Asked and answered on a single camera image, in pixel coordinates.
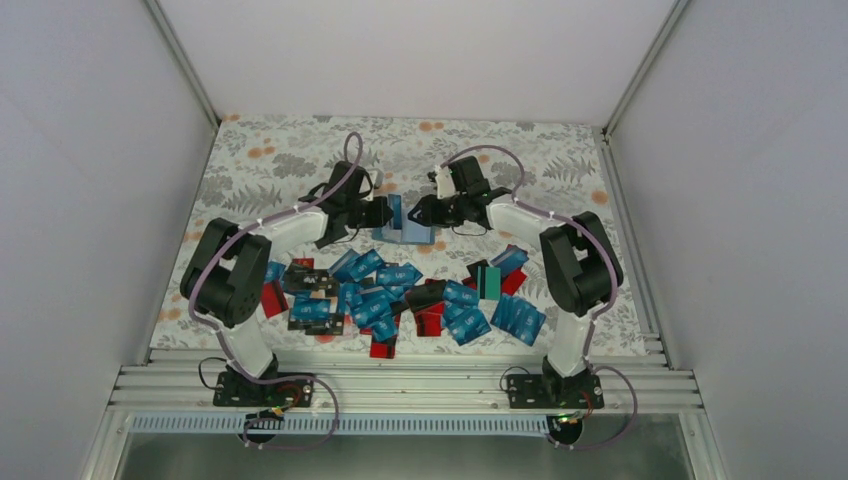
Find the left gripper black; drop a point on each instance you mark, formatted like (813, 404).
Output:
(378, 215)

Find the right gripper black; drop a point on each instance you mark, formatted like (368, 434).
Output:
(429, 216)

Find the blue leather card holder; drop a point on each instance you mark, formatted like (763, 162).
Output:
(410, 234)

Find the blue card edge-on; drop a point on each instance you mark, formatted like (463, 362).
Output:
(396, 205)

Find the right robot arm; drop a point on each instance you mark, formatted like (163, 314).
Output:
(581, 268)

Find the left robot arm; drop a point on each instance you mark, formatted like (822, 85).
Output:
(225, 276)

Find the black visa card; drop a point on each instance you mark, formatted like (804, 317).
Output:
(302, 280)

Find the teal black stripe card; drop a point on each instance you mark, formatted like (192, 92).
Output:
(488, 282)

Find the blue card far left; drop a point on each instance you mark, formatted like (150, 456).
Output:
(274, 273)

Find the red card right side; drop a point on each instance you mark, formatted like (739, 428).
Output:
(512, 282)

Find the red card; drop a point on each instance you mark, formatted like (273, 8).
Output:
(512, 282)
(385, 349)
(273, 299)

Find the red card left side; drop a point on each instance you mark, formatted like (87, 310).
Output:
(273, 299)

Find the blue cards right stack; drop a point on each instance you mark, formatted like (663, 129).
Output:
(519, 318)

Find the red card front centre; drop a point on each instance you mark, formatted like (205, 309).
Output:
(385, 349)

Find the floral patterned table mat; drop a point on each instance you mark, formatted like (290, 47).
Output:
(261, 164)

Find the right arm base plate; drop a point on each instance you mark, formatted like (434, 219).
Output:
(538, 391)

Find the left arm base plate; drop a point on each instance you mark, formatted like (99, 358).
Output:
(234, 390)

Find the aluminium rail frame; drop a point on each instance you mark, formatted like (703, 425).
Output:
(409, 383)

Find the grey perforated cable duct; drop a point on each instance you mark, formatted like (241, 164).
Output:
(346, 424)

